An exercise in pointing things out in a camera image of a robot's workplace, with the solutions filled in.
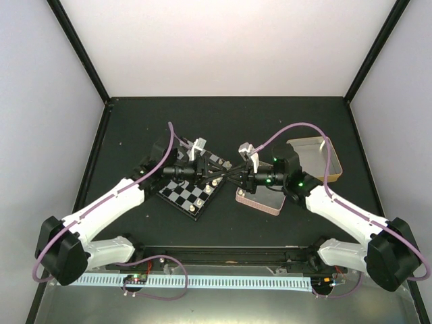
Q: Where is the black frame post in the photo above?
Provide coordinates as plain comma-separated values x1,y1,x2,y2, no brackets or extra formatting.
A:
47,0,110,103
344,0,410,103

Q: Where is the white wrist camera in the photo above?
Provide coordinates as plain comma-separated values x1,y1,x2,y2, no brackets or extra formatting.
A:
238,142,259,173
188,138,207,161

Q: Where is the yellow tin lid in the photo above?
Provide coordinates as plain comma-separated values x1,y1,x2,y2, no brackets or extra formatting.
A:
287,136,343,183

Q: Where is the black right frame post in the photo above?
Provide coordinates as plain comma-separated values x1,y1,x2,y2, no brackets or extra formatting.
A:
344,0,410,103

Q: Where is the light blue slotted cable duct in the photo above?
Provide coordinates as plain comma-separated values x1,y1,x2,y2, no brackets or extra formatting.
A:
73,273,313,292

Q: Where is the black left frame post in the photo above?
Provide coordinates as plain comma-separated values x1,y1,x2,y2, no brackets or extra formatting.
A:
47,0,110,103

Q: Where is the black white chessboard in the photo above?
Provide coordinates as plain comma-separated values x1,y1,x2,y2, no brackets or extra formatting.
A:
157,149,228,221

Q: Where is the black mounting rail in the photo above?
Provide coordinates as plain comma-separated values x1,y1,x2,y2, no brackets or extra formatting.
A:
127,246,325,272

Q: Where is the small circuit board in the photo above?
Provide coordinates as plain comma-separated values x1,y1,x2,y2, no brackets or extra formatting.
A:
123,274,148,284

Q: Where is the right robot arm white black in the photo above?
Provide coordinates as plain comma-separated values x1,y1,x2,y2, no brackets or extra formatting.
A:
230,142,422,292

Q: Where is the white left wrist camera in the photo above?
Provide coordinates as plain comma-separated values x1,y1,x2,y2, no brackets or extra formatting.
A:
188,138,207,161

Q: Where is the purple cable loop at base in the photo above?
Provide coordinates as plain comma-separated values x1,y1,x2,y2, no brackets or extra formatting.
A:
121,253,188,300

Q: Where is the pink tin box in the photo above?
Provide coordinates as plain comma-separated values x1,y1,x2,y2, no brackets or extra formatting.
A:
236,186,286,216

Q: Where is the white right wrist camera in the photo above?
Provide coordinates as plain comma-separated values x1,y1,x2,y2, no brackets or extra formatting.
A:
238,142,259,173

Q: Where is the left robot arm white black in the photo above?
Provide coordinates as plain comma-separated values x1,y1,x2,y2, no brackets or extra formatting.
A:
35,142,232,286

